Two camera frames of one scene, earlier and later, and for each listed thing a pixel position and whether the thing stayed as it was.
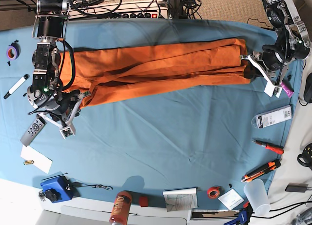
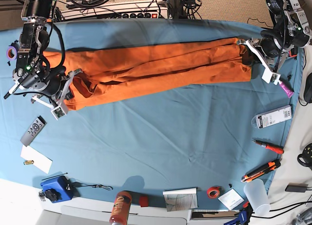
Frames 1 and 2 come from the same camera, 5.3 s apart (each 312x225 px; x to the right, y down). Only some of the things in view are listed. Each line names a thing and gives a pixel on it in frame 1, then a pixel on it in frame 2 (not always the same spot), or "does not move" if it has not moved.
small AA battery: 28,162 does not move
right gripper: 67,128 to 66,93
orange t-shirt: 86,71 does not move
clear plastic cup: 257,193 does not move
